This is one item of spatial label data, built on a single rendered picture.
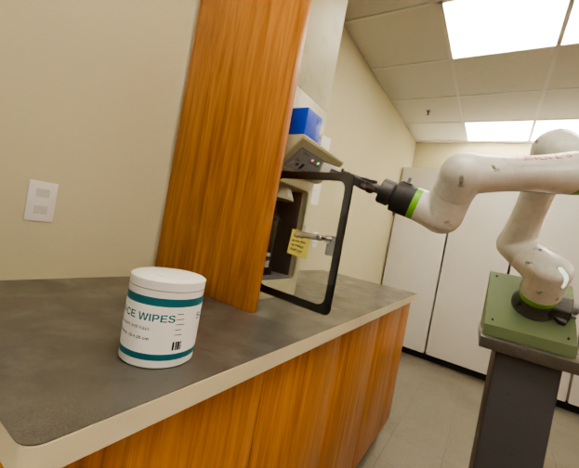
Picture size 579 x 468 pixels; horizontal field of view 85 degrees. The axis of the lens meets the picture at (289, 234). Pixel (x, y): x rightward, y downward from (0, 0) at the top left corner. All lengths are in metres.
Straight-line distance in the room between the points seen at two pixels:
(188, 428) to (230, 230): 0.58
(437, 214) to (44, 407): 0.86
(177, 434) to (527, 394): 1.25
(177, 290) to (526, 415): 1.35
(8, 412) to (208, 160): 0.87
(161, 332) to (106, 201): 0.72
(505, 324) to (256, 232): 1.02
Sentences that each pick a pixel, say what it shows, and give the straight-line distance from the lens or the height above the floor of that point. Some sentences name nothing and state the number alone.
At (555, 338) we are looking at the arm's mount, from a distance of 1.53.
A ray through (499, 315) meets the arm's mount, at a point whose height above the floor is 1.02.
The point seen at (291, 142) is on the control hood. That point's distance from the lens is 1.06.
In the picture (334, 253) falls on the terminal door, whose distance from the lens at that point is 0.88.
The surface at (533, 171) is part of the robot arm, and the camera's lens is 0.99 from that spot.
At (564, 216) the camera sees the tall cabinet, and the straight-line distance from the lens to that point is 4.02.
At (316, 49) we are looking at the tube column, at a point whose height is 1.88.
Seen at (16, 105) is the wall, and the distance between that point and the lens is 1.14.
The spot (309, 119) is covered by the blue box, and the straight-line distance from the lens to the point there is 1.08.
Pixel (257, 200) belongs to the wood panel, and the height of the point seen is 1.28.
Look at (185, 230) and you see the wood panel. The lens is 1.19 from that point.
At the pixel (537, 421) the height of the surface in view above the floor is 0.69.
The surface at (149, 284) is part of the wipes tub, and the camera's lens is 0.57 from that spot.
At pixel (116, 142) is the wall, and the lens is 1.24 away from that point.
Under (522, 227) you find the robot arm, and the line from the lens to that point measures 1.43.
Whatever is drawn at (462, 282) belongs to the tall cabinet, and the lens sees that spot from 3.96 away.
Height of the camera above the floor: 1.21
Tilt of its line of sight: 1 degrees down
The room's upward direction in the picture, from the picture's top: 10 degrees clockwise
